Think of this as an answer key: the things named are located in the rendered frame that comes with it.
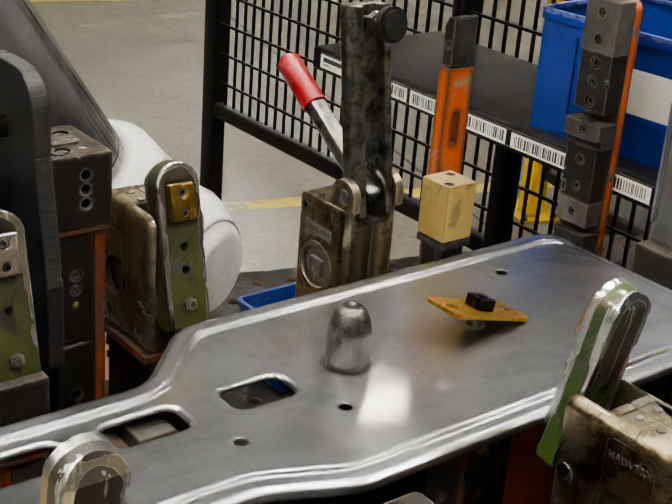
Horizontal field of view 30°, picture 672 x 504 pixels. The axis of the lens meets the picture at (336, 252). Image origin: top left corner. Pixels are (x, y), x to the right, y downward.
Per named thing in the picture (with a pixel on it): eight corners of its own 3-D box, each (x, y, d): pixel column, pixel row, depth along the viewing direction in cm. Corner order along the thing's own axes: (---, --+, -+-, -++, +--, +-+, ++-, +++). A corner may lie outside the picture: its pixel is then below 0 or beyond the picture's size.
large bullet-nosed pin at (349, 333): (341, 398, 88) (348, 314, 86) (314, 378, 91) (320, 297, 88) (375, 386, 90) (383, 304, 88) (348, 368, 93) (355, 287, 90)
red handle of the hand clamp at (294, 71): (358, 194, 102) (270, 51, 108) (347, 210, 104) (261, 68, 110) (397, 186, 105) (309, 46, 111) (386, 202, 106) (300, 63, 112)
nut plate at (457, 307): (457, 319, 93) (462, 304, 92) (423, 299, 95) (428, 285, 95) (529, 321, 98) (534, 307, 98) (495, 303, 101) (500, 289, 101)
